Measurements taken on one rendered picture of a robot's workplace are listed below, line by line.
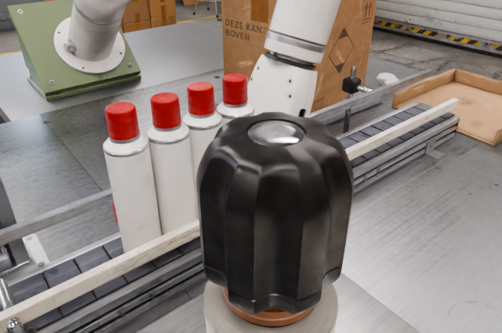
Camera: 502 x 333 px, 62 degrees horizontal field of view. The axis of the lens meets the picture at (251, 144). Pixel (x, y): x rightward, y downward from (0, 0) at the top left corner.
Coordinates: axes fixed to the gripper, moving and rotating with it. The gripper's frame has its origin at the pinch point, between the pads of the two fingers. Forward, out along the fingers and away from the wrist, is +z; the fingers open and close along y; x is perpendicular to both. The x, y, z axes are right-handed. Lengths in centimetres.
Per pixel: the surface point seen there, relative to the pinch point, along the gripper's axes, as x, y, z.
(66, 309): -27.5, 3.6, 16.7
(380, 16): 401, -258, -64
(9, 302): -33.0, 1.8, 15.4
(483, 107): 71, 3, -14
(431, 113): 40.0, 4.3, -11.3
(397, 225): 18.8, 15.5, 5.2
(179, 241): -14.6, 4.2, 9.5
